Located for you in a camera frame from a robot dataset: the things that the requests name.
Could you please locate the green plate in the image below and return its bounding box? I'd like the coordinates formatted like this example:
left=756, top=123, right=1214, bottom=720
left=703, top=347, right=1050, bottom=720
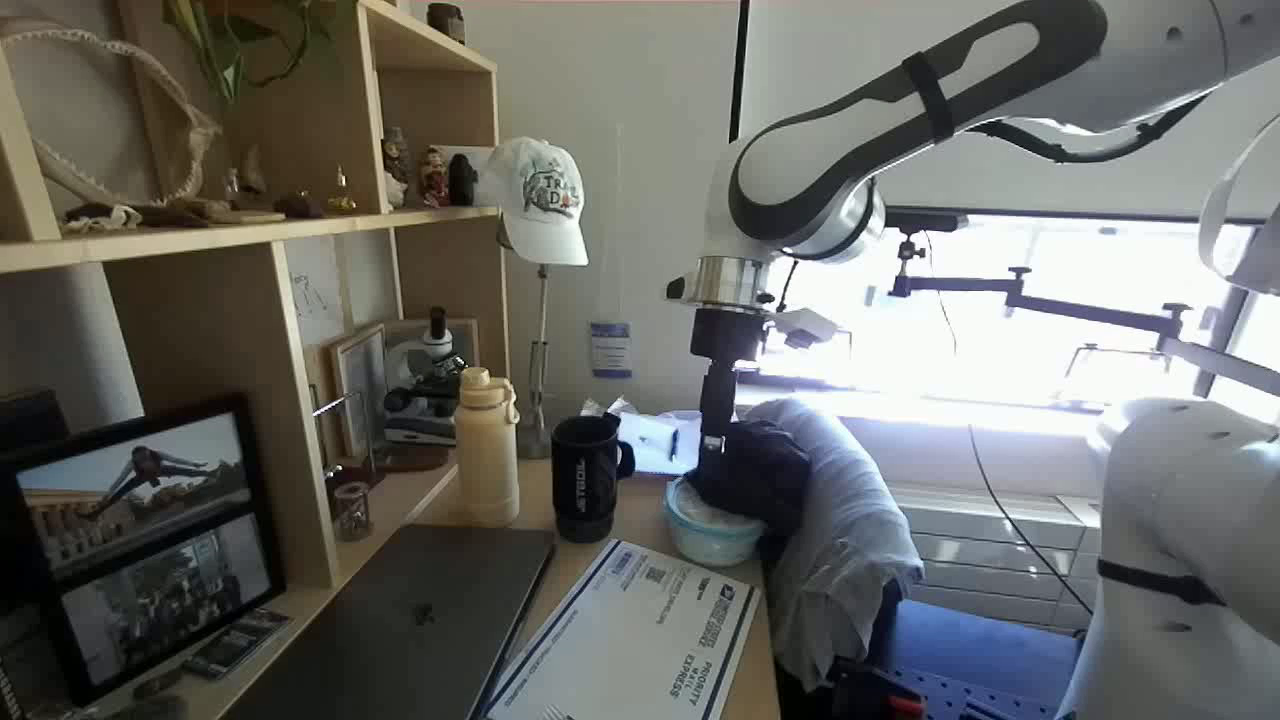
left=662, top=480, right=762, bottom=569

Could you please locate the cream water bottle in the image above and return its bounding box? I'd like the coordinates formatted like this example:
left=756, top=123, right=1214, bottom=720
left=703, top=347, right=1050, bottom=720
left=455, top=369, right=519, bottom=529

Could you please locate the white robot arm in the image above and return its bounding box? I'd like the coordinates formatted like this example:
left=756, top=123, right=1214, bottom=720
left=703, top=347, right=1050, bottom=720
left=711, top=0, right=1280, bottom=720

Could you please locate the white insured envelope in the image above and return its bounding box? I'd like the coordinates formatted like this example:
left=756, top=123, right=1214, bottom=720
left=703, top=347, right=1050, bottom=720
left=484, top=538, right=760, bottom=720

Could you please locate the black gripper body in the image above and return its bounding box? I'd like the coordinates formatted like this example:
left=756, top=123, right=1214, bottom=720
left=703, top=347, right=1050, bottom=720
left=692, top=307, right=813, bottom=537

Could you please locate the wooden shelf unit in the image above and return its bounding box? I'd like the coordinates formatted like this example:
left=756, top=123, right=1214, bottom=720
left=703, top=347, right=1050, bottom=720
left=0, top=0, right=517, bottom=720

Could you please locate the green potted plant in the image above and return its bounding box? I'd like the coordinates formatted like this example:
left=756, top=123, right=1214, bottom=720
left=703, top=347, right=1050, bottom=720
left=164, top=0, right=355, bottom=103

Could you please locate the grey cloth on chair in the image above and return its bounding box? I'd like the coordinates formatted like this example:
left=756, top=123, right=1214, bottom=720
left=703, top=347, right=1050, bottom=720
left=748, top=400, right=922, bottom=692

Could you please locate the small glass jar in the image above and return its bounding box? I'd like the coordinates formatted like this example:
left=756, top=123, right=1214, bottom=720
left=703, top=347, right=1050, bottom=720
left=333, top=480, right=373, bottom=538

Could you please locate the framed photo display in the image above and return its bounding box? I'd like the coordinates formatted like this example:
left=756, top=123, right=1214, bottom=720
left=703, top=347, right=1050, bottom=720
left=0, top=395, right=287, bottom=702

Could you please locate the white baseball cap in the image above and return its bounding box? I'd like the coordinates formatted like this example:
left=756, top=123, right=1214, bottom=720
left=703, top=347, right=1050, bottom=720
left=477, top=134, right=587, bottom=268

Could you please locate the black white microscope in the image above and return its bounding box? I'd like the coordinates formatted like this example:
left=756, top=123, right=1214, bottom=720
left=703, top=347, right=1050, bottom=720
left=378, top=307, right=465, bottom=449

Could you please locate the grey laptop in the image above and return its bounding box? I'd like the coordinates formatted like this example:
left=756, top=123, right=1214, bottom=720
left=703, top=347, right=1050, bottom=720
left=225, top=524, right=555, bottom=720

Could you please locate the black mug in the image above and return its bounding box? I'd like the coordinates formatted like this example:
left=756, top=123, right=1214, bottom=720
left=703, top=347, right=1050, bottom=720
left=550, top=414, right=635, bottom=544

